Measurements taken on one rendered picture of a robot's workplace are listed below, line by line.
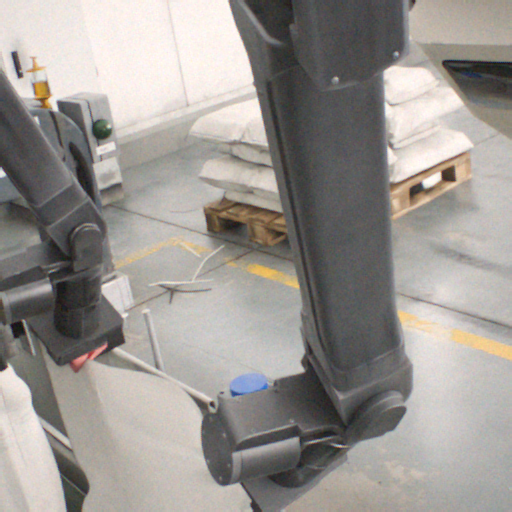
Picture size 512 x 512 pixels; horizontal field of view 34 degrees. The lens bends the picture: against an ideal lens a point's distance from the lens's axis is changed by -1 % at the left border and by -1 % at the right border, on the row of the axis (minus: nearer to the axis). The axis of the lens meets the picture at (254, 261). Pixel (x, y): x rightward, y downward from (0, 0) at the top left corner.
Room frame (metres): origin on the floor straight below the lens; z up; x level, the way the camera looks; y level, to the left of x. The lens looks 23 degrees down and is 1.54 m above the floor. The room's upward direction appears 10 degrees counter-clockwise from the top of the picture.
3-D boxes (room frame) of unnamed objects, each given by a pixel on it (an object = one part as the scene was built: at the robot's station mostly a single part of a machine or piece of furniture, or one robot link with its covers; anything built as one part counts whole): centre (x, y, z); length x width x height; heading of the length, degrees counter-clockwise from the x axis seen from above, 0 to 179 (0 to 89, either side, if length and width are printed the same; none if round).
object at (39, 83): (1.16, 0.24, 1.37); 0.03 x 0.02 x 0.03; 36
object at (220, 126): (4.21, -0.15, 0.56); 0.66 x 0.43 x 0.15; 123
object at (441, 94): (4.27, -0.87, 0.44); 0.68 x 0.44 x 0.15; 126
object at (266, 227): (4.24, -0.51, 0.07); 1.20 x 0.82 x 0.14; 128
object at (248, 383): (1.16, 0.04, 0.84); 0.06 x 0.06 x 0.02
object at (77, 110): (1.21, 0.20, 1.29); 0.08 x 0.05 x 0.09; 36
